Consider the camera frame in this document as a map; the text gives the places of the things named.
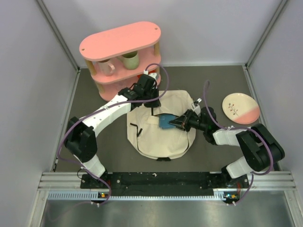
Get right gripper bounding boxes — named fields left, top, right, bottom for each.
left=169, top=108, right=208, bottom=132

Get cream canvas backpack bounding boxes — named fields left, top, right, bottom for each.
left=126, top=90, right=196, bottom=159

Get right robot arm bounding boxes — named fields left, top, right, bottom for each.
left=169, top=107, right=285, bottom=187

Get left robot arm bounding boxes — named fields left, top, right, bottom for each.
left=63, top=72, right=160, bottom=188

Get green mug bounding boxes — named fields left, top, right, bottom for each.
left=117, top=51, right=140, bottom=70

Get pink three-tier shelf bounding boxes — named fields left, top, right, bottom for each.
left=79, top=21, right=161, bottom=101

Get pink mug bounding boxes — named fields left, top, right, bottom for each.
left=98, top=59, right=116, bottom=76

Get cream and pink plate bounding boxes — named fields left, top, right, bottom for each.
left=222, top=93, right=260, bottom=125

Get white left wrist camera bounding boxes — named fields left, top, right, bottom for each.
left=143, top=70, right=159, bottom=80

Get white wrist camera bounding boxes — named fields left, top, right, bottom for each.
left=191, top=98, right=202, bottom=114
left=143, top=70, right=159, bottom=80

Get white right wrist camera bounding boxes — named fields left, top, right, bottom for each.
left=191, top=98, right=202, bottom=114

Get grey cable duct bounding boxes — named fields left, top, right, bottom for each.
left=47, top=189, right=243, bottom=202

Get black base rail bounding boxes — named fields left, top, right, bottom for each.
left=80, top=171, right=249, bottom=197

